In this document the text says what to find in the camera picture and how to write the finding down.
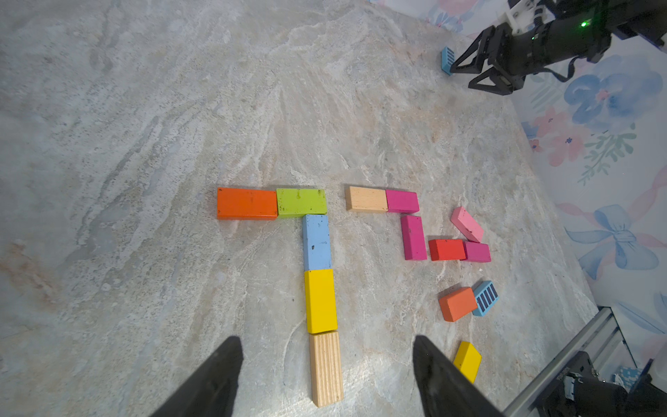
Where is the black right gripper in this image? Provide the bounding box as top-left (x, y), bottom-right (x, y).
top-left (450, 10), bottom-right (610, 96)

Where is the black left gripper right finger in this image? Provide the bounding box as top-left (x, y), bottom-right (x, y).
top-left (413, 335), bottom-right (503, 417)

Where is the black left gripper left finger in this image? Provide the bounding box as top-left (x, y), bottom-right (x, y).
top-left (152, 335), bottom-right (243, 417)

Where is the striped natural wood block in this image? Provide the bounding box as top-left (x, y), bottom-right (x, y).
top-left (309, 331), bottom-right (344, 408)

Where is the yellow block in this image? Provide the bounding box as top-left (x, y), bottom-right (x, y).
top-left (453, 342), bottom-right (482, 383)
top-left (304, 269), bottom-right (338, 335)

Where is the magenta block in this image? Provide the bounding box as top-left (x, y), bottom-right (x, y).
top-left (386, 189), bottom-right (420, 214)
top-left (463, 241), bottom-right (492, 263)

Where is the tan wooden block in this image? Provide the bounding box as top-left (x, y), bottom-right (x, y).
top-left (346, 186), bottom-right (388, 213)

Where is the orange block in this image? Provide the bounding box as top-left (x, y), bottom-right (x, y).
top-left (439, 287), bottom-right (478, 322)
top-left (217, 188), bottom-right (278, 221)

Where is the light blue block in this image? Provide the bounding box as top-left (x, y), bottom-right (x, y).
top-left (302, 215), bottom-right (332, 271)

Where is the green block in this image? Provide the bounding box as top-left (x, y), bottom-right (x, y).
top-left (276, 189), bottom-right (328, 218)

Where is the yellow block front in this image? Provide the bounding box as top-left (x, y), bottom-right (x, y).
top-left (453, 342), bottom-right (482, 383)

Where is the blue slotted block far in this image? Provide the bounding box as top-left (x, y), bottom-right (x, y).
top-left (441, 47), bottom-right (456, 76)

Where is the blue slotted block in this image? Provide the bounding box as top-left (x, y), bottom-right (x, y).
top-left (472, 281), bottom-right (499, 317)
top-left (441, 47), bottom-right (456, 76)

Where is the blue slotted block near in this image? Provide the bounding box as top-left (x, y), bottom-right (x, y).
top-left (472, 281), bottom-right (499, 317)

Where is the red block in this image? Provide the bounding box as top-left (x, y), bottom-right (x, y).
top-left (428, 239), bottom-right (467, 261)

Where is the magenta block flat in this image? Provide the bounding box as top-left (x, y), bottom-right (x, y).
top-left (463, 241), bottom-right (492, 263)

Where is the light pink block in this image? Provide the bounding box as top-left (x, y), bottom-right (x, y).
top-left (451, 207), bottom-right (484, 243)

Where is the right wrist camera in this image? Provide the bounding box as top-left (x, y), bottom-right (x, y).
top-left (496, 0), bottom-right (554, 35)

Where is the aluminium front rail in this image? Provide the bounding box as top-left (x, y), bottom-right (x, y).
top-left (503, 307), bottom-right (637, 416)

